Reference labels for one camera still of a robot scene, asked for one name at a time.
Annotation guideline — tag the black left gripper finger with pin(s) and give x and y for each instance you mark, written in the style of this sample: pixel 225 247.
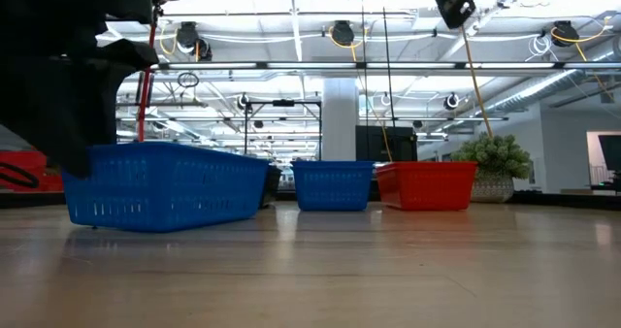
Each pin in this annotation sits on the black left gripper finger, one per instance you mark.
pixel 73 119

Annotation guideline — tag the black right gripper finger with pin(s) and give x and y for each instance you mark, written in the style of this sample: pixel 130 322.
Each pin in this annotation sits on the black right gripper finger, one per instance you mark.
pixel 461 0

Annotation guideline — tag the blue plastic basket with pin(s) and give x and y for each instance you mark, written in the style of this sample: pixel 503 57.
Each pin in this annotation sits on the blue plastic basket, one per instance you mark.
pixel 332 187
pixel 170 192

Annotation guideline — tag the white LED light bar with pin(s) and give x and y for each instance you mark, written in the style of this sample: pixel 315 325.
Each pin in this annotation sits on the white LED light bar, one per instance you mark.
pixel 592 65
pixel 516 65
pixel 213 65
pixel 310 65
pixel 412 65

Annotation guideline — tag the black cabinet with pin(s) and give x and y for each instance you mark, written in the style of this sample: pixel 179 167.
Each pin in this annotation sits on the black cabinet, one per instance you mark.
pixel 402 143

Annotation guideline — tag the green succulent in white pot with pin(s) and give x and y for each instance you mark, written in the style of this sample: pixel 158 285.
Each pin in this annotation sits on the green succulent in white pot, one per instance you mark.
pixel 492 158

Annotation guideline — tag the white square column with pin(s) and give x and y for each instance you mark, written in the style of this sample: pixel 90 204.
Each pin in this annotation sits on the white square column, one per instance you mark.
pixel 339 119

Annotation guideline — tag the red plastic basket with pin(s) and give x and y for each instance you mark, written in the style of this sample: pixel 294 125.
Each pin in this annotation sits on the red plastic basket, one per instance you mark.
pixel 427 187

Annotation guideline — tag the black monitor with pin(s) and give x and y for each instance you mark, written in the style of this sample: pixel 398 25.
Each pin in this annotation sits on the black monitor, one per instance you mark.
pixel 611 151

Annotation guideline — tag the silver ventilation duct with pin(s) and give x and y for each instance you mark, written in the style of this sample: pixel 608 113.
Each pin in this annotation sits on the silver ventilation duct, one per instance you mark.
pixel 533 92

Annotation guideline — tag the black metal frame stand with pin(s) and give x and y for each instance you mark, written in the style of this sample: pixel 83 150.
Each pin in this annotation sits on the black metal frame stand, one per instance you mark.
pixel 246 129

